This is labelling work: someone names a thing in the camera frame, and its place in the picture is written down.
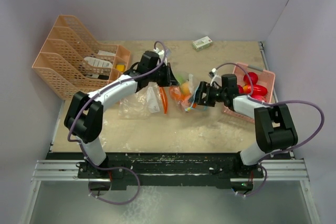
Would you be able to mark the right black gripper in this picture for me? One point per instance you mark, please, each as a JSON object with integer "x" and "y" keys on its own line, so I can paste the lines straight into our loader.
{"x": 204, "y": 87}

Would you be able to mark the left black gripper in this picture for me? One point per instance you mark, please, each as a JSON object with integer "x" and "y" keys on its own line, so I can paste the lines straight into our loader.
{"x": 169, "y": 79}

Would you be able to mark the zip bag of mixed fruit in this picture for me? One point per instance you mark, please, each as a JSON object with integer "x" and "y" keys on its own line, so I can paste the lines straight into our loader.
{"x": 185, "y": 93}

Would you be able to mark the zip bag of red apples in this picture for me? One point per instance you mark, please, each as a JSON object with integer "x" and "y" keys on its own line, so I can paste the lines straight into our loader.
{"x": 141, "y": 105}

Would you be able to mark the red fake apple two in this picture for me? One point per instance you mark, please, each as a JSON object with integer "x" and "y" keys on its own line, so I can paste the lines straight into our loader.
{"x": 240, "y": 89}

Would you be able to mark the red fake apple one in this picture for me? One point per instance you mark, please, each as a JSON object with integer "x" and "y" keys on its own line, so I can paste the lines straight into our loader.
{"x": 250, "y": 78}

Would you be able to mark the pink perforated plastic basket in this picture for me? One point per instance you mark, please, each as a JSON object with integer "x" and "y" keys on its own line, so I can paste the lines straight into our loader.
{"x": 263, "y": 81}

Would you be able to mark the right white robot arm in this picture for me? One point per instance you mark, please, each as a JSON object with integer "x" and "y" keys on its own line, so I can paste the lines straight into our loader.
{"x": 274, "y": 127}

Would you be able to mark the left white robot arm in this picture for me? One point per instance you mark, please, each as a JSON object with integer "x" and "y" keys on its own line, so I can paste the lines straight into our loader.
{"x": 84, "y": 117}

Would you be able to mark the small white red box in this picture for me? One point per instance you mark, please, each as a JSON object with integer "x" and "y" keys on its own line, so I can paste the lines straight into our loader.
{"x": 202, "y": 43}

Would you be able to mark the yellow eraser block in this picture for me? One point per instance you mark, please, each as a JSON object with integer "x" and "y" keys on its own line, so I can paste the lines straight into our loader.
{"x": 120, "y": 67}

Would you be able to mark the white packet in organizer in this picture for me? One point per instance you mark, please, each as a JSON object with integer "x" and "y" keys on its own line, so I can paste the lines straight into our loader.
{"x": 101, "y": 63}

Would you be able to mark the orange desk file organizer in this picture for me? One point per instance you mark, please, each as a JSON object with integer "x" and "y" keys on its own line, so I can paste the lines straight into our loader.
{"x": 60, "y": 62}

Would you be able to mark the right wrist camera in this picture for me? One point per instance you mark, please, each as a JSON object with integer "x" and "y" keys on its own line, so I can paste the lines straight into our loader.
{"x": 216, "y": 80}

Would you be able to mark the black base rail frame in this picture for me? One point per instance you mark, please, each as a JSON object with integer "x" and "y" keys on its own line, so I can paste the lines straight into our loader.
{"x": 220, "y": 170}

